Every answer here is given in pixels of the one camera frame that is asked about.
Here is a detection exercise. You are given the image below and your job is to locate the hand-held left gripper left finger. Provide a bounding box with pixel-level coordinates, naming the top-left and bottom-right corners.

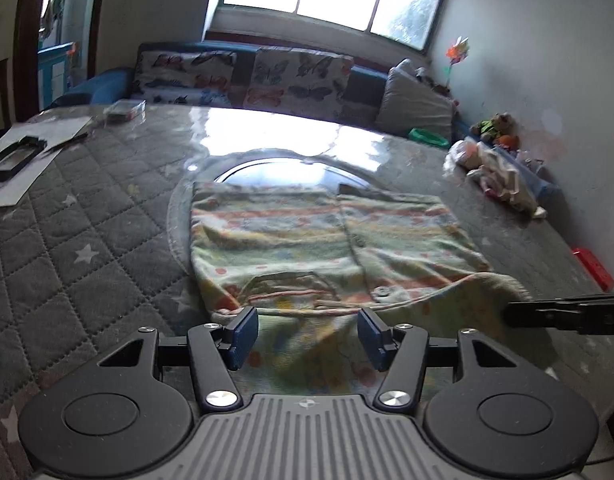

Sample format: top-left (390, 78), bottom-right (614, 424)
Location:
top-left (98, 305), bottom-right (260, 414)

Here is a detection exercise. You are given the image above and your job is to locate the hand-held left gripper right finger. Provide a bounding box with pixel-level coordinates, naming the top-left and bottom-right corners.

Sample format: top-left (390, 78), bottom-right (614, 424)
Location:
top-left (357, 307), bottom-right (538, 415)

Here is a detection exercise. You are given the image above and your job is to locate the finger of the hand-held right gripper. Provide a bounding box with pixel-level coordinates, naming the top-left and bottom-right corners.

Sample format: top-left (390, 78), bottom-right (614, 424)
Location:
top-left (503, 294), bottom-right (614, 336)

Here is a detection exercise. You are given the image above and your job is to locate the pastel patterned button shirt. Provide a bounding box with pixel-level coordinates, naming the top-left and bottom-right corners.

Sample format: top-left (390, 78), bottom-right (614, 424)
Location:
top-left (189, 180), bottom-right (534, 397)

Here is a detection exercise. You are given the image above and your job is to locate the red plastic box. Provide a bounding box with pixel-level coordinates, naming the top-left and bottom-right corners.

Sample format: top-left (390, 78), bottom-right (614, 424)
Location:
top-left (571, 247), bottom-right (614, 292)

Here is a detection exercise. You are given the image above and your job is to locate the blue storage box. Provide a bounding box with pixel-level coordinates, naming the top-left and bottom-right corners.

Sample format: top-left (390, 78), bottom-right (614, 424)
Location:
top-left (462, 134), bottom-right (560, 202)

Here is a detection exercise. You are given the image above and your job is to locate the white plastic bag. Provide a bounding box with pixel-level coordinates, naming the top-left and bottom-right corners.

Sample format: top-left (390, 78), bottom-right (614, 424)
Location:
top-left (444, 139), bottom-right (548, 220)

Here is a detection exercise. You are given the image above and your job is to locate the round glass turntable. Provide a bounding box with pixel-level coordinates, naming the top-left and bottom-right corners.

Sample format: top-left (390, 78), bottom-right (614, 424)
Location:
top-left (168, 147), bottom-right (402, 281)

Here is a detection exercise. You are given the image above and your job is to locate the stuffed toy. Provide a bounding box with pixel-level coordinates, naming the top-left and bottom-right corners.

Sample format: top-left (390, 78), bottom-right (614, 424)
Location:
top-left (478, 112), bottom-right (520, 150)

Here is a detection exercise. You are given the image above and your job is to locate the grey quilted star table cover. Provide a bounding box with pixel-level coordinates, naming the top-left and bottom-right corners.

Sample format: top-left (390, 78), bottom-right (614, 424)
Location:
top-left (0, 103), bottom-right (614, 480)

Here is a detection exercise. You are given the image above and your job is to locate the green bowl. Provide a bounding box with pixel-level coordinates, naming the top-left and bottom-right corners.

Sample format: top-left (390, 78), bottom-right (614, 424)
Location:
top-left (408, 128), bottom-right (450, 149)

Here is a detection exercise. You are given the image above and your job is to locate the grey pillow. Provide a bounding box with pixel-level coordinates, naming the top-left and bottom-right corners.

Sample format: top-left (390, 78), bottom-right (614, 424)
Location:
top-left (376, 59), bottom-right (456, 142)

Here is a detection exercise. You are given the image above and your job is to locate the small clear plastic box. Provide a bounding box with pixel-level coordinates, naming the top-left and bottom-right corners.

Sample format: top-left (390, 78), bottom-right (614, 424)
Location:
top-left (104, 99), bottom-right (147, 122)

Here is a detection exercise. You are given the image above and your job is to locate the butterfly print cushion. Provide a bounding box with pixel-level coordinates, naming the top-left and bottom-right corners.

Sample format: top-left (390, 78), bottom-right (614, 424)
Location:
top-left (243, 46), bottom-right (355, 122)
top-left (132, 50), bottom-right (238, 108)

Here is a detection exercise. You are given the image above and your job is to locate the black pen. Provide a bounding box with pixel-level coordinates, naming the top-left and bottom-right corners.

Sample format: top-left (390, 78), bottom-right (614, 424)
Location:
top-left (46, 132), bottom-right (90, 152)

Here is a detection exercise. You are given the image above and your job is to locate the white paper sheet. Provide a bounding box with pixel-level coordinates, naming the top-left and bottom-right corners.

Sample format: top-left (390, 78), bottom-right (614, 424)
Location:
top-left (0, 115), bottom-right (94, 209)

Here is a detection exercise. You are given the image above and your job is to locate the colourful pinwheel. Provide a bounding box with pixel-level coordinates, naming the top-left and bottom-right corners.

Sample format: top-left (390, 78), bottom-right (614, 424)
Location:
top-left (443, 36), bottom-right (474, 90)

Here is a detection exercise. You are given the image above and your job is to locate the blue sofa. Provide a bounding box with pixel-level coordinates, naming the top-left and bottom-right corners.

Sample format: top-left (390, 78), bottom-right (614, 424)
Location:
top-left (52, 40), bottom-right (468, 136)

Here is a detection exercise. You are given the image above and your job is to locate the blue wooden cabinet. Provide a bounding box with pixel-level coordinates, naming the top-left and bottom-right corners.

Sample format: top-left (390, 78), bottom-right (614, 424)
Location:
top-left (37, 42), bottom-right (82, 112)

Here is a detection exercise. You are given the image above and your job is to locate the black rectangular frame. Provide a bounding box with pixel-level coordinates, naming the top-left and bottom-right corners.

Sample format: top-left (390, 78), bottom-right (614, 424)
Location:
top-left (0, 136), bottom-right (48, 182)

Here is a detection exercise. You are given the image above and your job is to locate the dark wooden door frame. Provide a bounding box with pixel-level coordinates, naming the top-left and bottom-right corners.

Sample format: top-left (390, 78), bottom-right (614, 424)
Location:
top-left (13, 0), bottom-right (112, 122)

